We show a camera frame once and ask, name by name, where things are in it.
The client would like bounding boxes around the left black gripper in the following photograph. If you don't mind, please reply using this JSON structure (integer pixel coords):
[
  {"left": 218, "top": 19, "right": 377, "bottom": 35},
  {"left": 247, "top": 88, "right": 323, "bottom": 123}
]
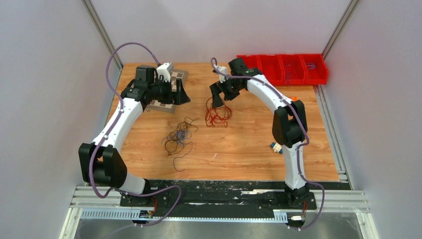
[{"left": 148, "top": 78, "right": 190, "bottom": 105}]

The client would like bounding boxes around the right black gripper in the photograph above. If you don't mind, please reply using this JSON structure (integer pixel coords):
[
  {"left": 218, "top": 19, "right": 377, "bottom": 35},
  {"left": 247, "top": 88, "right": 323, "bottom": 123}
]
[{"left": 211, "top": 76, "right": 244, "bottom": 109}]

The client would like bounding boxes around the red wire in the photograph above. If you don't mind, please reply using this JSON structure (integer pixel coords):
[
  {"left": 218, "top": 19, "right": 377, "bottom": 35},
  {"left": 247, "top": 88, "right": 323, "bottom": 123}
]
[{"left": 204, "top": 96, "right": 233, "bottom": 128}]

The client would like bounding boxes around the brown wire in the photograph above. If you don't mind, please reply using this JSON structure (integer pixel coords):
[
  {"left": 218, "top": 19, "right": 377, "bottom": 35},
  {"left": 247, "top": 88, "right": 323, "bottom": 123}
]
[{"left": 161, "top": 116, "right": 201, "bottom": 173}]

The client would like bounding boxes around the purple wire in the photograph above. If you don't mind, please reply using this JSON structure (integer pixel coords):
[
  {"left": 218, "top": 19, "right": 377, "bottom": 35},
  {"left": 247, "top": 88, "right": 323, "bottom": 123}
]
[{"left": 284, "top": 62, "right": 298, "bottom": 87}]

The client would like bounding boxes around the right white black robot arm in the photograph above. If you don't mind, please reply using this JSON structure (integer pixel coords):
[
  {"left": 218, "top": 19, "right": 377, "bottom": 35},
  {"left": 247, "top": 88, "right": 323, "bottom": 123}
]
[{"left": 210, "top": 57, "right": 309, "bottom": 208}]

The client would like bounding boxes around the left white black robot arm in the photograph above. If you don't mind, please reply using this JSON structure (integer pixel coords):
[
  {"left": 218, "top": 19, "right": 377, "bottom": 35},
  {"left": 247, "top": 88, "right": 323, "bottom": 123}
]
[{"left": 78, "top": 63, "right": 190, "bottom": 206}]

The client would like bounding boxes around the wooden chessboard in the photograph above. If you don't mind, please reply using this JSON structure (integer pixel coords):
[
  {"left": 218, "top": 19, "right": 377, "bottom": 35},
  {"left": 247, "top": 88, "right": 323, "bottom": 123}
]
[{"left": 145, "top": 69, "right": 189, "bottom": 114}]

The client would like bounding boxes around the red bin far left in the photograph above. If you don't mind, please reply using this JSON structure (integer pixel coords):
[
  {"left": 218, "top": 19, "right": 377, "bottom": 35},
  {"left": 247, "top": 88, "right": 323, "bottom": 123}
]
[{"left": 236, "top": 55, "right": 262, "bottom": 70}]

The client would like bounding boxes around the red bin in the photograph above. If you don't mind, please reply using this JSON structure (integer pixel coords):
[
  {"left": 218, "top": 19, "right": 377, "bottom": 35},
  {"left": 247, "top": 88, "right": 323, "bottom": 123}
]
[
  {"left": 258, "top": 55, "right": 285, "bottom": 86},
  {"left": 236, "top": 55, "right": 262, "bottom": 70},
  {"left": 301, "top": 54, "right": 329, "bottom": 85},
  {"left": 280, "top": 54, "right": 306, "bottom": 86}
]

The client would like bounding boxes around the white blue toy block car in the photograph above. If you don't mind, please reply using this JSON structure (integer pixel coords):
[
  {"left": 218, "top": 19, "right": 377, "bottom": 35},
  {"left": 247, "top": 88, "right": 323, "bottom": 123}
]
[{"left": 270, "top": 142, "right": 283, "bottom": 154}]

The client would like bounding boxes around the red bin far right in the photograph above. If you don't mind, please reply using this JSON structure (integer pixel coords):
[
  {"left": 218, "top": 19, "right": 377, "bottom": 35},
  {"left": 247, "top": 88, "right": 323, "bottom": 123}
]
[{"left": 301, "top": 54, "right": 329, "bottom": 85}]

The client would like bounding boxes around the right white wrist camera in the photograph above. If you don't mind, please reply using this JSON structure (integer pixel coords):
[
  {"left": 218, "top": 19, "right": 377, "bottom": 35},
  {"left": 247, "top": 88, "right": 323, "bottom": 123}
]
[{"left": 213, "top": 65, "right": 228, "bottom": 83}]

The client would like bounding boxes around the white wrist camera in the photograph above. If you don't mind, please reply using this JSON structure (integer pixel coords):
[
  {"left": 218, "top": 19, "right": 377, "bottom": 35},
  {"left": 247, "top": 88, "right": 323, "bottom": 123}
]
[
  {"left": 156, "top": 62, "right": 174, "bottom": 83},
  {"left": 213, "top": 65, "right": 228, "bottom": 83}
]

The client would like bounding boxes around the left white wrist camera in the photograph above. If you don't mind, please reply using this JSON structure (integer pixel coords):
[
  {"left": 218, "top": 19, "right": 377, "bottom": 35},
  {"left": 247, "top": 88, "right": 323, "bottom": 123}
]
[{"left": 156, "top": 62, "right": 174, "bottom": 83}]

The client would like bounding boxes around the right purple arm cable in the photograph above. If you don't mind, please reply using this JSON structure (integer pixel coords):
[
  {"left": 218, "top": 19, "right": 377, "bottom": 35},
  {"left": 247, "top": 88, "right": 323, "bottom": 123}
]
[{"left": 210, "top": 57, "right": 326, "bottom": 231}]

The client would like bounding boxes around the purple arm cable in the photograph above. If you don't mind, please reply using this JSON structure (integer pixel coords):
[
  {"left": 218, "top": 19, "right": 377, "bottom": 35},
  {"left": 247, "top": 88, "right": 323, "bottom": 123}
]
[
  {"left": 210, "top": 57, "right": 326, "bottom": 231},
  {"left": 88, "top": 42, "right": 183, "bottom": 228}
]

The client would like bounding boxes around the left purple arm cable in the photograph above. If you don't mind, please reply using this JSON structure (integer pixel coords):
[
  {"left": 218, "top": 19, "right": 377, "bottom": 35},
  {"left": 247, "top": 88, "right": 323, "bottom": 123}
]
[{"left": 88, "top": 42, "right": 183, "bottom": 228}]

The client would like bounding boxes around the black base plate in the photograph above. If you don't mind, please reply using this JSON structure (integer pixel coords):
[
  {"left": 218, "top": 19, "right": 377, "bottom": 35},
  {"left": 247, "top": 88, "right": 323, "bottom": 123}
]
[{"left": 117, "top": 180, "right": 320, "bottom": 219}]

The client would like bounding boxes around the aluminium frame rail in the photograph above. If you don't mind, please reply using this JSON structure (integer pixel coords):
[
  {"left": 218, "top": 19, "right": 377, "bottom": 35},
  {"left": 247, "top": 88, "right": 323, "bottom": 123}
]
[{"left": 60, "top": 186, "right": 379, "bottom": 239}]

